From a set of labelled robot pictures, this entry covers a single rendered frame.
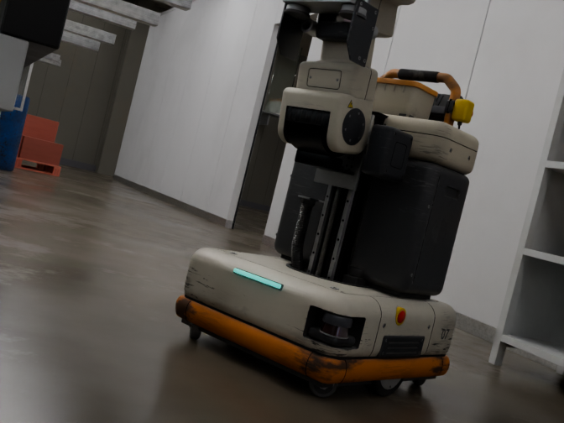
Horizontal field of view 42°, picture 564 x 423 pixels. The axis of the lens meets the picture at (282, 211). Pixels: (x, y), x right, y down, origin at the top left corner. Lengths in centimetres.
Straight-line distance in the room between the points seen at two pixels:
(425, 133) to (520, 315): 138
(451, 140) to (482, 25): 251
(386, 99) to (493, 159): 194
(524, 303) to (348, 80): 163
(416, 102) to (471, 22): 249
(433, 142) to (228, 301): 75
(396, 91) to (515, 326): 141
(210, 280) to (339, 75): 70
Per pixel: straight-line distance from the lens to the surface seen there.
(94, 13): 201
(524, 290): 334
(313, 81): 213
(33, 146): 944
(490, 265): 405
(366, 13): 203
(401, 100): 231
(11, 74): 108
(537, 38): 426
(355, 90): 205
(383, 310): 202
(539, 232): 334
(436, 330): 229
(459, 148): 224
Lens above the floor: 50
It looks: 2 degrees down
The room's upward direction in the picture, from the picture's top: 14 degrees clockwise
